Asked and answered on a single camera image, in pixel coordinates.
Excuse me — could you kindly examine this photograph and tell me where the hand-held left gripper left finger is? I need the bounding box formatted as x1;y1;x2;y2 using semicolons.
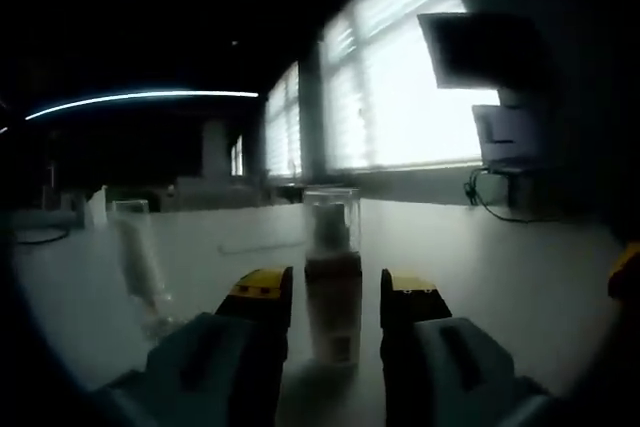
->
105;265;295;427

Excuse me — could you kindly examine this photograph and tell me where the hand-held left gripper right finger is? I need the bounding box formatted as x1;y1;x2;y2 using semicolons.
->
378;267;554;427

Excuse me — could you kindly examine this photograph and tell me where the black table cable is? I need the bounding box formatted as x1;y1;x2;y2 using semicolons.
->
13;227;70;247

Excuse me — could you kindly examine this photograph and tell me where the black desk cable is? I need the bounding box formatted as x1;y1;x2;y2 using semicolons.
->
462;166;556;224

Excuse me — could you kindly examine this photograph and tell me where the straight ceiling light strip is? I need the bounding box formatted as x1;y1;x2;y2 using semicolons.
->
23;89;260;122

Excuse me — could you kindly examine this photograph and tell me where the narrow clear bottle cover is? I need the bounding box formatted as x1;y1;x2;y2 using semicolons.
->
111;198;154;248

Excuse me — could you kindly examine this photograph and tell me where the white labelled pump bottle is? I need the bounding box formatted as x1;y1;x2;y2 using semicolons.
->
302;187;365;365

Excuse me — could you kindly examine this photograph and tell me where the wide clear bottle cover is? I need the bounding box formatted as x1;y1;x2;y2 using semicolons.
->
302;187;363;257

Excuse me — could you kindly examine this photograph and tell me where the clear glass pump bottle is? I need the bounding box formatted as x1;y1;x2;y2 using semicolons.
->
110;198;176;343

